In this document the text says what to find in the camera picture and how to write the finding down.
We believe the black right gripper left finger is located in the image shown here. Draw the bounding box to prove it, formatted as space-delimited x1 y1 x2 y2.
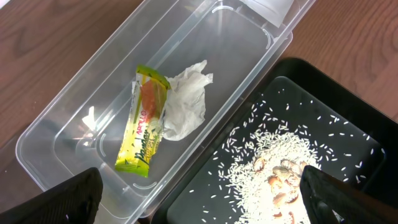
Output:
1 167 103 224

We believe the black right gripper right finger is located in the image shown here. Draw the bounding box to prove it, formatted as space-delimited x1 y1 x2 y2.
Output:
300 166 397 224

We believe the Apollo snack wrapper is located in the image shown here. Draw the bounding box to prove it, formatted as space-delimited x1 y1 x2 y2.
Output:
115 65 170 177

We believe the white tissue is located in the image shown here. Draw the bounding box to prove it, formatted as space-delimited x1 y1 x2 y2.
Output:
163 60 213 141

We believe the rice food waste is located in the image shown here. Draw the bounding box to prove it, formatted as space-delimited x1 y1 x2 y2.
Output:
188 88 386 224

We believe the clear plastic bin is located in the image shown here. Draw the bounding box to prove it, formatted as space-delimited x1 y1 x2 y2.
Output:
16 0 312 223

